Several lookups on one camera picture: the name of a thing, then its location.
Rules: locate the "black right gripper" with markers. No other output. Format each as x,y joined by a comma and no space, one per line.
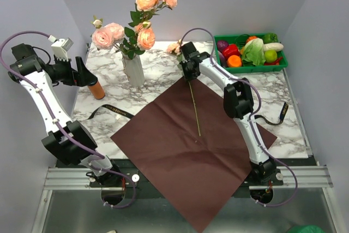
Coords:
184,63

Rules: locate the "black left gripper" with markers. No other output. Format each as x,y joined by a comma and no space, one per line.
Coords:
84,72

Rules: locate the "peach rose stem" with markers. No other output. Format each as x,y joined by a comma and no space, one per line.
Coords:
174,49
146,9

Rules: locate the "light pink rose stem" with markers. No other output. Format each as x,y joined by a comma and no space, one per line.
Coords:
105,37

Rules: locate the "pink rose stem with bud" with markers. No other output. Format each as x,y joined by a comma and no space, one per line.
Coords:
137,40

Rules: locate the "red wrapping paper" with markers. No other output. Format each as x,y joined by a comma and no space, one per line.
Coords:
197,175

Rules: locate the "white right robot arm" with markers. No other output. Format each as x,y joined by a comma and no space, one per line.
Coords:
238,104

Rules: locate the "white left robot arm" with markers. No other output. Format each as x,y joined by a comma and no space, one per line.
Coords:
69,141

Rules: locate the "white ribbed ceramic vase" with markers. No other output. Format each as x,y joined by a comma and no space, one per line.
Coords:
133,70

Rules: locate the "orange bottle with blue cap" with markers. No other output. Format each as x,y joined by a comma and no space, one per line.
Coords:
97,90

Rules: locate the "purple toy onion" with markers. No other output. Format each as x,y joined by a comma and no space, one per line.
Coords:
222,45

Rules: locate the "red toy bell pepper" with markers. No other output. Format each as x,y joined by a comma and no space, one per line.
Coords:
231,50

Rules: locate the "orange toy fruit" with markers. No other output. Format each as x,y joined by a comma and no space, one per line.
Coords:
234,61

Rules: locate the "orange toy carrot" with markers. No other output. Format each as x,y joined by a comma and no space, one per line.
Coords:
250,38

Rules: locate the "green toy lettuce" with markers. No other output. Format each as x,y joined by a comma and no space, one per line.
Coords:
253,54

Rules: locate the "green toy lime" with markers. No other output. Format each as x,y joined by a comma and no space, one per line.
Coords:
270,55

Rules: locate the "green toy bell pepper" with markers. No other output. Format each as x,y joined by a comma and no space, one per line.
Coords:
270,38

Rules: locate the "red toy chili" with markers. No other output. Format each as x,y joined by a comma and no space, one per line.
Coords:
276,62

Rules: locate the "white toy radish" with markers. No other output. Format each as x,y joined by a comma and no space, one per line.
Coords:
273,46

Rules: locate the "green object at bottom edge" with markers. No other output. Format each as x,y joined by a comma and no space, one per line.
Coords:
305,229

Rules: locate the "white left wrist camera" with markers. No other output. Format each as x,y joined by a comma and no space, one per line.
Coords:
61,47

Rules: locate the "aluminium extrusion rail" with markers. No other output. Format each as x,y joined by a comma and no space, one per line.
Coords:
76,179

